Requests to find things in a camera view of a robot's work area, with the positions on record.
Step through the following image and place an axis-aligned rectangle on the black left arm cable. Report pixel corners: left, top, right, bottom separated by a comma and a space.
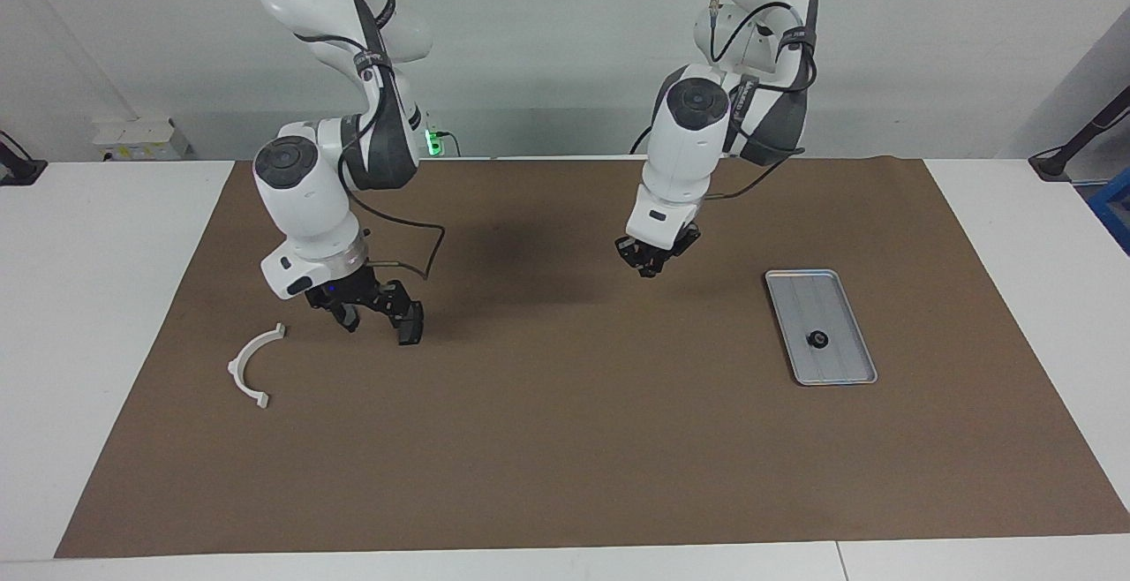
704, 0, 820, 204

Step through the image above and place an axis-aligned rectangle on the white semicircular bracket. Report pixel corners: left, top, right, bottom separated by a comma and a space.
227, 322, 288, 411

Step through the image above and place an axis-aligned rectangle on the brown table mat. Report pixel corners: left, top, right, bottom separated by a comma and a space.
55, 157, 1130, 559

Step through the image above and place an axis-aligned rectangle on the black clamp mount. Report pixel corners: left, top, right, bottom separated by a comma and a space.
0, 129, 48, 187

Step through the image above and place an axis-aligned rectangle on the silver metal tray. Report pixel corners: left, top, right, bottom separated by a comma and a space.
765, 269, 878, 387

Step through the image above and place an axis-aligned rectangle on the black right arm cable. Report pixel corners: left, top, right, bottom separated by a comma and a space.
349, 188, 447, 283

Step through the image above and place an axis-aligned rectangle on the white box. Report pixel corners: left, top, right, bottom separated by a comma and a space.
92, 117, 192, 163

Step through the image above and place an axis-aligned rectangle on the blue box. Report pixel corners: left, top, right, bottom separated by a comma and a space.
1088, 178, 1130, 255

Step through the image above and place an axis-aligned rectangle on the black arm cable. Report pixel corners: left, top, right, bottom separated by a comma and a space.
704, 0, 820, 204
349, 188, 447, 283

